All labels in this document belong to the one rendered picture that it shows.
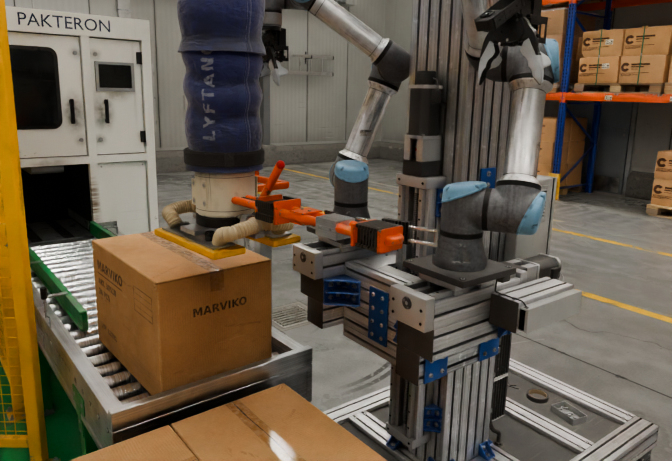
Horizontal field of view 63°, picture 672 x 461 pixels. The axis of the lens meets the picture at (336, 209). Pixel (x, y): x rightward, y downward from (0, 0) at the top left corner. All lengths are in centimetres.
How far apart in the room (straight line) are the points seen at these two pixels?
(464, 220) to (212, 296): 81
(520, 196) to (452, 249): 22
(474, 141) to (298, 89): 1060
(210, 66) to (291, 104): 1066
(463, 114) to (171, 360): 115
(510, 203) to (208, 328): 99
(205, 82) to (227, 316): 76
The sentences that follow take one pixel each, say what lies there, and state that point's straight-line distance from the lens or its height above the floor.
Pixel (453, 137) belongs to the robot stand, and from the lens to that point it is 173.
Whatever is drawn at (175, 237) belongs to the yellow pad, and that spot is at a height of 109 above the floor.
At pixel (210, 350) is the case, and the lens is 186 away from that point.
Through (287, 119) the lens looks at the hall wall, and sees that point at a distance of 1210.
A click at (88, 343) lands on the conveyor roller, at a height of 53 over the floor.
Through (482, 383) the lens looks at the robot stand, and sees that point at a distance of 209.
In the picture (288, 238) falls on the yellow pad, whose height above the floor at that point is 109.
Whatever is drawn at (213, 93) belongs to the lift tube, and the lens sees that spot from 150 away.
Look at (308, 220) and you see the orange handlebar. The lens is 129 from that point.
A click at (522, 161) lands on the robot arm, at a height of 133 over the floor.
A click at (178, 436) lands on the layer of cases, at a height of 53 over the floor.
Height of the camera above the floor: 149
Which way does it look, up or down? 12 degrees down
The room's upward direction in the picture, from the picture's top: 1 degrees clockwise
